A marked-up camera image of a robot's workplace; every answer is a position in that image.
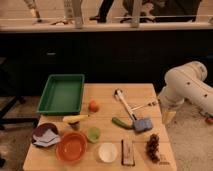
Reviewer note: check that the small dark cup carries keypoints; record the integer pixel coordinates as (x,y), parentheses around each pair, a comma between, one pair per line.
(75,126)

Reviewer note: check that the green plastic cup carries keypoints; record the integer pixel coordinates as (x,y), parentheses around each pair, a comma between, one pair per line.
(93,134)

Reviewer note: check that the brown chocolate bar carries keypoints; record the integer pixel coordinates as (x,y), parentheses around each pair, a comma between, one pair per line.
(127,153)

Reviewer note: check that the dark red plate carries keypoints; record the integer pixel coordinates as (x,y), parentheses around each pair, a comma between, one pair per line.
(41,129)

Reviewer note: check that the folded white cloth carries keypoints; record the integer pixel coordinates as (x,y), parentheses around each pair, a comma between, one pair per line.
(47,139)

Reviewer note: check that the blue sponge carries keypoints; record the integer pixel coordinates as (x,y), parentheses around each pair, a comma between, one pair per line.
(143,125)

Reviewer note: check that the orange plastic bowl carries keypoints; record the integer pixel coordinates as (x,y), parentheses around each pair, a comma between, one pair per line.
(72,147)

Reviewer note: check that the bunch of dark grapes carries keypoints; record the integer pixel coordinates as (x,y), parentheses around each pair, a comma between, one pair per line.
(152,147)

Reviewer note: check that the green cucumber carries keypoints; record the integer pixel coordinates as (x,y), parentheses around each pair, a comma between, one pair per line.
(121,124)

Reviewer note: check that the orange fruit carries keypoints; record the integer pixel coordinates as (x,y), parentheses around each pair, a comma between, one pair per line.
(93,106)

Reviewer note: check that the green plastic tray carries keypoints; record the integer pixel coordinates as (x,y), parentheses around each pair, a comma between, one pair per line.
(62,95)

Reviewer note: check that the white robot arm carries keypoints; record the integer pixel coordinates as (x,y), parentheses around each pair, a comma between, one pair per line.
(186,82)

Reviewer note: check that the yellow banana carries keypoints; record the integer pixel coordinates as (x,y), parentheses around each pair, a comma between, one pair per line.
(74,119)

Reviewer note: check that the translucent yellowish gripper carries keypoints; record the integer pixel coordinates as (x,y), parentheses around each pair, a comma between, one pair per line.
(167,115)

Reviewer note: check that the white paper cup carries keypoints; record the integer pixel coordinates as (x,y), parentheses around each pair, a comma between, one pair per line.
(107,152)

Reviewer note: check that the white handled brush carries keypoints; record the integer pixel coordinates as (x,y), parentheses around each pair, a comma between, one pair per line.
(118,93)

